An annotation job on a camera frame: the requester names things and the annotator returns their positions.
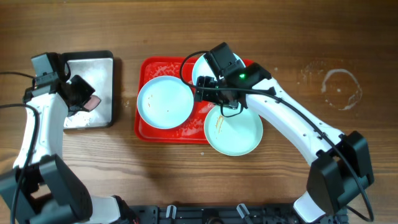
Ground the pink cleaning sponge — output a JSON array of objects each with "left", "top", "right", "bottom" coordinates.
[{"left": 83, "top": 95, "right": 101, "bottom": 112}]

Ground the light blue plate top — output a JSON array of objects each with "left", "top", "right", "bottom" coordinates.
[{"left": 192, "top": 53, "right": 248, "bottom": 85}]

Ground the light blue plate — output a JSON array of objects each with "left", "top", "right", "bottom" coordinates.
[
  {"left": 204, "top": 106, "right": 264, "bottom": 156},
  {"left": 192, "top": 53, "right": 248, "bottom": 85},
  {"left": 137, "top": 76, "right": 194, "bottom": 129}
]

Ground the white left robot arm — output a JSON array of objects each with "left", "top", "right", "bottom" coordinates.
[{"left": 1, "top": 75, "right": 139, "bottom": 223}]

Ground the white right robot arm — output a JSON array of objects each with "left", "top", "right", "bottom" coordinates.
[{"left": 195, "top": 74, "right": 374, "bottom": 223}]

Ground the black metal water tray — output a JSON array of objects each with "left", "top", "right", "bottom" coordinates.
[{"left": 62, "top": 50, "right": 114, "bottom": 130}]

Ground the red plastic tray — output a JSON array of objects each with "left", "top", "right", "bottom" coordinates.
[{"left": 134, "top": 56, "right": 259, "bottom": 144}]

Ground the light blue plate bottom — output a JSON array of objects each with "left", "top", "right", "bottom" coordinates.
[{"left": 204, "top": 106, "right": 264, "bottom": 156}]

